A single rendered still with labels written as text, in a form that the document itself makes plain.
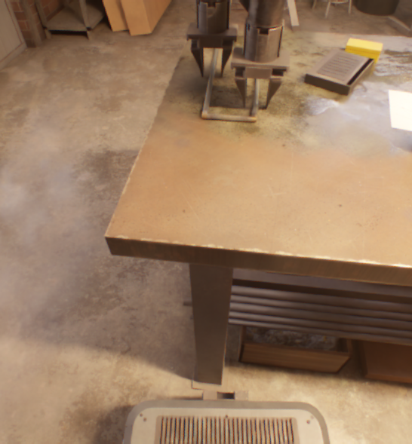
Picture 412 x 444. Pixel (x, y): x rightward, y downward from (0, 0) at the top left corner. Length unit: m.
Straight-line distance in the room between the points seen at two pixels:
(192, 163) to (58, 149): 1.73
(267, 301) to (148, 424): 0.50
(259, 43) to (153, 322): 1.06
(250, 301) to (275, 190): 0.67
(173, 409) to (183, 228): 0.63
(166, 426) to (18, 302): 0.86
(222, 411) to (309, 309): 0.42
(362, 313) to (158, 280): 0.79
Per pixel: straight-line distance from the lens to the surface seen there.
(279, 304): 1.15
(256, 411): 1.00
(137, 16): 3.62
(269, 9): 0.61
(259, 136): 0.63
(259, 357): 1.24
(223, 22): 0.76
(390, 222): 0.54
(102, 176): 1.95
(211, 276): 0.62
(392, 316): 1.25
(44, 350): 1.45
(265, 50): 0.63
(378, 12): 4.49
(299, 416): 1.02
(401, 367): 1.41
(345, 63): 0.88
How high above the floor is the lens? 1.24
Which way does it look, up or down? 49 degrees down
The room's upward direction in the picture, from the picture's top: 1 degrees counter-clockwise
